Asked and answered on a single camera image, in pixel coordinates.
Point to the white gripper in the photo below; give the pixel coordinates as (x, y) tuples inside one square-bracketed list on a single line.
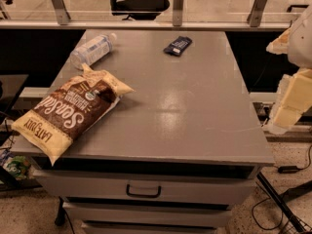
[(301, 46)]

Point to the brown and yellow chip bag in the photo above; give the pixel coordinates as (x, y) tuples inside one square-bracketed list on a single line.
[(62, 116)]

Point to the dark blue rxbar wrapper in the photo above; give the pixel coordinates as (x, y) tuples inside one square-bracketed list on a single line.
[(178, 46)]

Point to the grey drawer cabinet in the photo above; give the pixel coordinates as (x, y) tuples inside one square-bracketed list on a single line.
[(188, 126)]

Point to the black office chair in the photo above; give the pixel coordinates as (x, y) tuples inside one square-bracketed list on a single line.
[(139, 9)]

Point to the clear plastic water bottle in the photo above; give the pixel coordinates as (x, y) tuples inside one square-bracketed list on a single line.
[(93, 50)]

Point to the green snack package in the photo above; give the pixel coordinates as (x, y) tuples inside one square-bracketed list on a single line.
[(16, 166)]

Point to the black drawer handle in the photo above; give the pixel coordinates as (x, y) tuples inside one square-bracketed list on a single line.
[(143, 192)]

